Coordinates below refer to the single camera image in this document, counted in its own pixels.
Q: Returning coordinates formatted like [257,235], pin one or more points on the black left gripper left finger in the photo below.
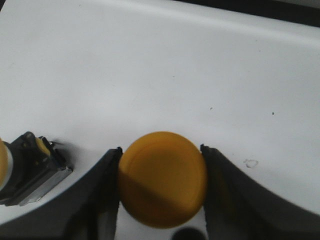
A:
[85,211]

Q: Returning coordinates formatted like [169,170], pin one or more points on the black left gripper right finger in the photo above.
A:
[238,208]

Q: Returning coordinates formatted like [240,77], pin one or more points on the yellow mushroom push button switch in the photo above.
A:
[30,167]
[162,180]

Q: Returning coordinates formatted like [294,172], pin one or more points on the black round object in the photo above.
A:
[188,233]

